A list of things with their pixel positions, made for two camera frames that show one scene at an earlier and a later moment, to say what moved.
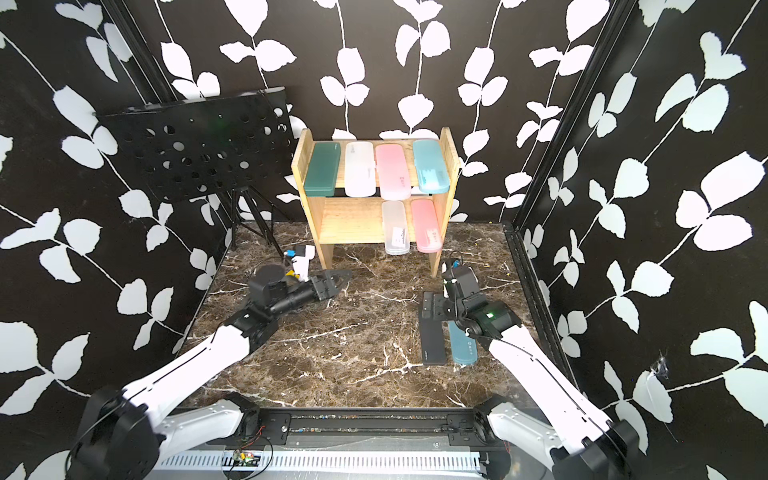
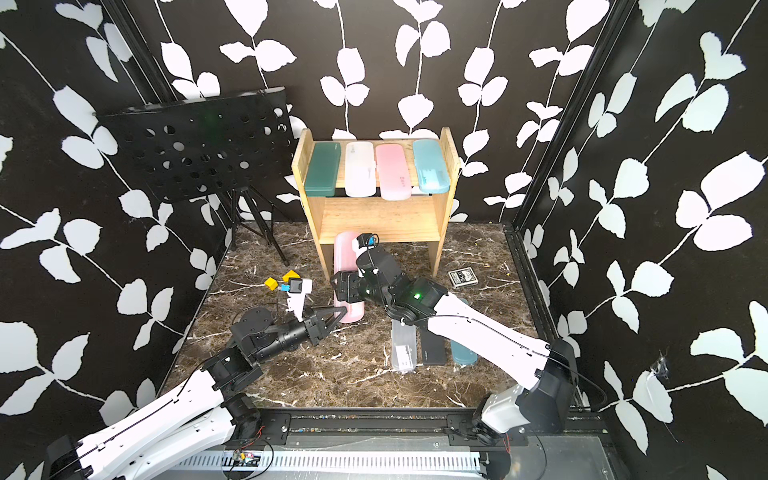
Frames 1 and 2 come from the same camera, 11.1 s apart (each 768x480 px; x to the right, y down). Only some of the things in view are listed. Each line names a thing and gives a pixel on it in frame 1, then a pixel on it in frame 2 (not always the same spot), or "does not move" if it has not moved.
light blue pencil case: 432,177 does not move
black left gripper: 328,290 -> 314,329
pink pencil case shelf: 426,224 -> 345,260
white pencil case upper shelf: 359,175 does not move
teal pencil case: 464,347 does not move
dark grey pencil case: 433,334 does not move
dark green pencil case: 323,170 does not move
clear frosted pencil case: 395,228 -> 403,346
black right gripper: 443,304 -> 350,284
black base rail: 369,426 does not move
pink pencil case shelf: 392,171 does not move
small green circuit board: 248,459 does not move
